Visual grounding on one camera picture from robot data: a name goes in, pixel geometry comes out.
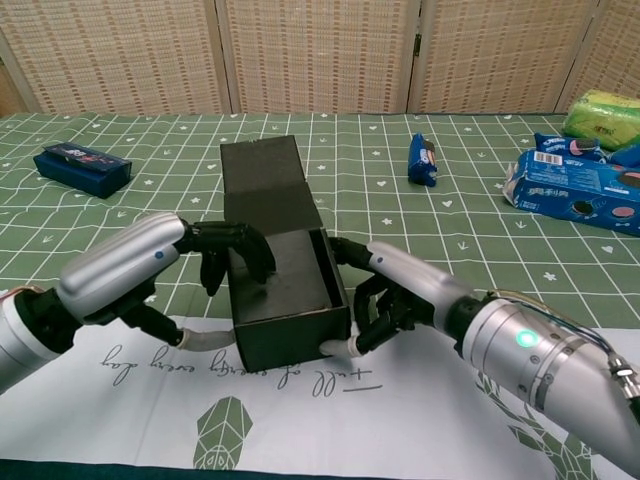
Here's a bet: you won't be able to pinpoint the dark blue pencil case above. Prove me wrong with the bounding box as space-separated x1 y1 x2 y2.
33 142 134 200

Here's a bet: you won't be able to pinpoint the coloured right wrist wires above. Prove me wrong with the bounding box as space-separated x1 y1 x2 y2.
487 289 640 401

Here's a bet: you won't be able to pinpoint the small blue Oreo pack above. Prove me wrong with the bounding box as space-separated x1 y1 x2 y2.
407 133 441 190
607 146 640 169
533 131 609 164

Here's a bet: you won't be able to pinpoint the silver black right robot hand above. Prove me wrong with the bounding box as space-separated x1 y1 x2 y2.
319 237 489 359

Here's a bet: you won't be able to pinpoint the black paper box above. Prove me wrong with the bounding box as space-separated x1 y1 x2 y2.
219 135 351 374

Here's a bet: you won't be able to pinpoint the green checked deer tablecloth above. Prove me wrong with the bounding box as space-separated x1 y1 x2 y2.
0 110 640 480

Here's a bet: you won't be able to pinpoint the green yellow snack bag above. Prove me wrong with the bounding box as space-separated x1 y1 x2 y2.
562 88 640 152

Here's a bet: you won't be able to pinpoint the bamboo folding screen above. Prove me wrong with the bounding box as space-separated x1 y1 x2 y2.
0 0 640 117

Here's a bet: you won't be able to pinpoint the blue Oreo cookie package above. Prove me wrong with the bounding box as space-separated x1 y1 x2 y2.
501 148 640 232

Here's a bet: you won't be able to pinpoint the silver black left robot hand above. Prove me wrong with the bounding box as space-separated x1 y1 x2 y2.
57 211 277 354

